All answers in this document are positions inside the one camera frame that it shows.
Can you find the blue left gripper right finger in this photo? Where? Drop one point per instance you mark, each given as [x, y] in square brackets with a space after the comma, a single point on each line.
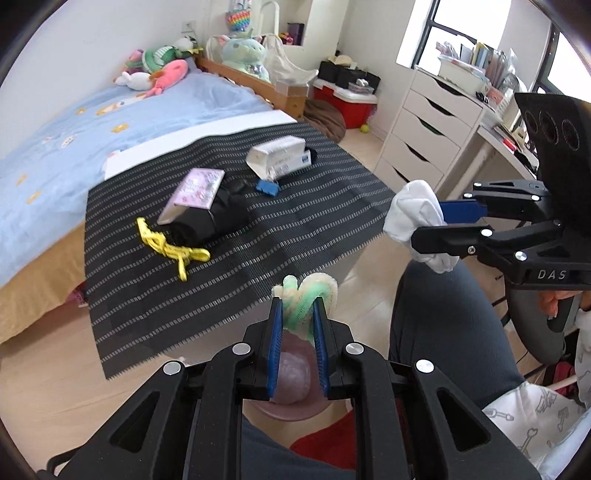
[320, 329]

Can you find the yellow hair clip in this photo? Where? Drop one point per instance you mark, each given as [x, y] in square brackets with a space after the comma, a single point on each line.
[159, 244]

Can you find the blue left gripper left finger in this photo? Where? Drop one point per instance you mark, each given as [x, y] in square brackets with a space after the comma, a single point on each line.
[274, 337]

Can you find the green white wrapper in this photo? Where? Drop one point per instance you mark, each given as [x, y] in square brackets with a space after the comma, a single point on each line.
[298, 299]

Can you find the red storage box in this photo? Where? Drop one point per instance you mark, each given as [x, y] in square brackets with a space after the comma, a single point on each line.
[355, 108]

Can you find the person's right hand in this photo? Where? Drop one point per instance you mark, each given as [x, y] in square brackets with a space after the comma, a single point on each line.
[549, 300]

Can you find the white blue carton box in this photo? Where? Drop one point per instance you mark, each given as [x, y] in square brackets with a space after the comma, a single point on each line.
[275, 159]

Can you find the clear plastic box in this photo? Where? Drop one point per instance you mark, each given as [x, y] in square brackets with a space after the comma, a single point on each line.
[291, 88]

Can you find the green plush toy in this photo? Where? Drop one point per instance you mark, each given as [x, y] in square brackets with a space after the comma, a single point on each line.
[152, 60]

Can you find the bed with blue blanket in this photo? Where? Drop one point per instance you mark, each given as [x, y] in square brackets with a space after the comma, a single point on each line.
[45, 181]

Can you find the brown cushion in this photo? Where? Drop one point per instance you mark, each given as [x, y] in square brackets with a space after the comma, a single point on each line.
[325, 118]

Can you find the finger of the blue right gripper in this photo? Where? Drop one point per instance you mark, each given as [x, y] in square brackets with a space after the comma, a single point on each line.
[457, 212]
[456, 240]

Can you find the pink trash bin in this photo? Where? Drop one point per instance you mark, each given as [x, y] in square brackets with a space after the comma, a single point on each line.
[298, 395]

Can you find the rainbow bag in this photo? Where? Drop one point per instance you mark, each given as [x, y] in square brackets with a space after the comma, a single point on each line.
[238, 16]

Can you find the black office chair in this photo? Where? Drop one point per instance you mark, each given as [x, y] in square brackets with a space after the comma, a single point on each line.
[542, 336]

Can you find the black storage boxes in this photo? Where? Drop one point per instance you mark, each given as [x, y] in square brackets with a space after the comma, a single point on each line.
[342, 75]

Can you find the teal unicorn plush toy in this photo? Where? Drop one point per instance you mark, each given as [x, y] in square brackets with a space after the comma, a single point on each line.
[246, 55]

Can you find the white shelf unit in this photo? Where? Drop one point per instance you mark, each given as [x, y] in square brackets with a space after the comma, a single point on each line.
[322, 20]

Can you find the white drawer cabinet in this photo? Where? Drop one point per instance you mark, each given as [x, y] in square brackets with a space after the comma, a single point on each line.
[430, 135]

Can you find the right forearm white sleeve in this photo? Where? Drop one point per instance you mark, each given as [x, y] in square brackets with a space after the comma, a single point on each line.
[545, 426]

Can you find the books on desk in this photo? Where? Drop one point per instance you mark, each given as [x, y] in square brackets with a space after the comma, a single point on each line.
[479, 69]

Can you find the white tote bag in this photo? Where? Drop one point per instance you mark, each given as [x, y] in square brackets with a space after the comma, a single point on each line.
[280, 68]

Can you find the white plush toy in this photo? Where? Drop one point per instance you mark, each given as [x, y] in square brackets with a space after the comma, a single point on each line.
[138, 81]

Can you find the pink fish plush toy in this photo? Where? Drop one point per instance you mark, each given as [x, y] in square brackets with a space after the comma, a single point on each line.
[168, 76]

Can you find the black striped table mat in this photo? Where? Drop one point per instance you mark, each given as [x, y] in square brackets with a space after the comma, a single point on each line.
[139, 307]

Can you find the white foam board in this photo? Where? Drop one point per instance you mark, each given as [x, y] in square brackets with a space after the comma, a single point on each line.
[125, 160]

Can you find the blue binder clip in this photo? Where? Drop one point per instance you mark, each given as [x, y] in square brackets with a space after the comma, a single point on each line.
[268, 188]

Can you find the toy blocks under bed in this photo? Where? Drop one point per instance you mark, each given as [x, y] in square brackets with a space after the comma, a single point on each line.
[79, 296]

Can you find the white desk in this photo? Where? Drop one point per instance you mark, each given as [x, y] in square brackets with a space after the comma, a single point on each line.
[484, 157]

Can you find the white tissue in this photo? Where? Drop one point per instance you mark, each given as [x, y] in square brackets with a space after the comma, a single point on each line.
[414, 206]

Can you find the person's right leg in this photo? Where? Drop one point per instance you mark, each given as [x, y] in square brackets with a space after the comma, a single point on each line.
[448, 320]

